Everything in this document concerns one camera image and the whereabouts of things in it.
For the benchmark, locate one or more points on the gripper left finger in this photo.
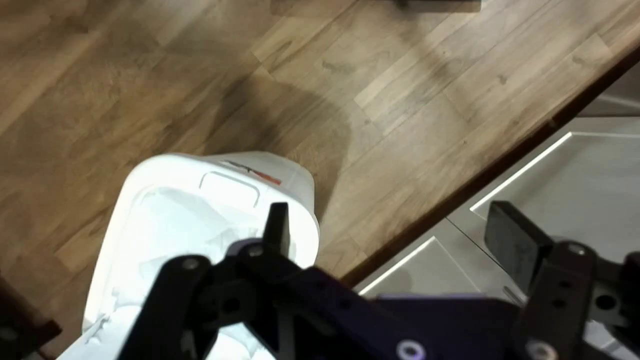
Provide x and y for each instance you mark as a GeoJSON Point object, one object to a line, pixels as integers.
{"type": "Point", "coordinates": [175, 300]}

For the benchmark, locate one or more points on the white bin lid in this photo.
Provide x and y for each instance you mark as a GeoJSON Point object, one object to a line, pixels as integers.
{"type": "Point", "coordinates": [175, 220]}

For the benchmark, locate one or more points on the white plastic bin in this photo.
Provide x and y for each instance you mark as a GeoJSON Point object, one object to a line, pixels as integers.
{"type": "Point", "coordinates": [301, 192]}

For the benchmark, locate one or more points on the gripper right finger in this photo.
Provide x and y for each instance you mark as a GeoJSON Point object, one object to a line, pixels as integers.
{"type": "Point", "coordinates": [560, 280]}

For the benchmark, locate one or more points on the grey cabinet door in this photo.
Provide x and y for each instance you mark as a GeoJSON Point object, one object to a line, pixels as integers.
{"type": "Point", "coordinates": [590, 185]}
{"type": "Point", "coordinates": [440, 272]}

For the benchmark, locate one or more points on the black object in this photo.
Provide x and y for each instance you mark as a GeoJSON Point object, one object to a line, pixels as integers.
{"type": "Point", "coordinates": [440, 4]}

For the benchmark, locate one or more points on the dark brown wooden object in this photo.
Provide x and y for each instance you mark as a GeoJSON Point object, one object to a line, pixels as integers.
{"type": "Point", "coordinates": [22, 325]}

